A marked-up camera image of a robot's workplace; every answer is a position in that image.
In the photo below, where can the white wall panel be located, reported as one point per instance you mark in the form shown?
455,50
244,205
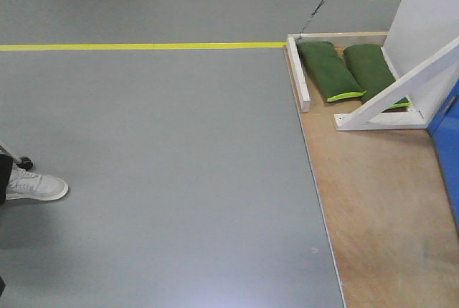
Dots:
420,28

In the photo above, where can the blue door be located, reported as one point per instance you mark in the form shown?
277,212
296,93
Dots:
444,132

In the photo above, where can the green sandbag right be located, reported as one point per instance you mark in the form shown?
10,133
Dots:
367,64

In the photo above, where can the wooden base platform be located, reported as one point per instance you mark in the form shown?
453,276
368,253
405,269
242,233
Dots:
386,211

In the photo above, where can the white sneaker front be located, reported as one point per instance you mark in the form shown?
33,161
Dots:
28,185

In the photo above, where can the white wooden edge rail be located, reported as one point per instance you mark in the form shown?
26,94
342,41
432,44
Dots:
296,69

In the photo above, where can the green sandbag left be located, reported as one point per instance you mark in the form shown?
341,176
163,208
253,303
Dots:
329,71

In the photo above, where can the white door frame brace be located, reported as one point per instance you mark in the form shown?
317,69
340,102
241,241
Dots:
371,115

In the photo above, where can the green sandbag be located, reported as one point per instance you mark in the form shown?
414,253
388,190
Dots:
329,71
367,64

